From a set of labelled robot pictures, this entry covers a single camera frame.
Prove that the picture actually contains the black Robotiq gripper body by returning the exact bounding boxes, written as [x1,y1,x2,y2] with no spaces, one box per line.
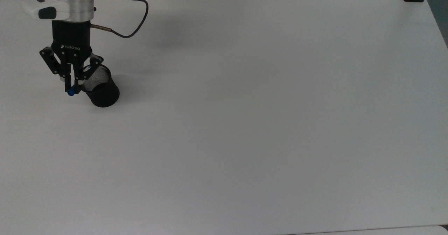
[51,20,93,66]

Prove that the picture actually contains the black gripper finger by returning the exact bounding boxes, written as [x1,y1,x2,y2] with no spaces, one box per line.
[73,53,104,95]
[39,47,72,92]

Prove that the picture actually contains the black mesh pen cup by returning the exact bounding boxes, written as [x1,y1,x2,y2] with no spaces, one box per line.
[81,64,120,108]

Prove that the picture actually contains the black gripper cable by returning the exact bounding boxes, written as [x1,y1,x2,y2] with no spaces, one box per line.
[90,0,149,39]

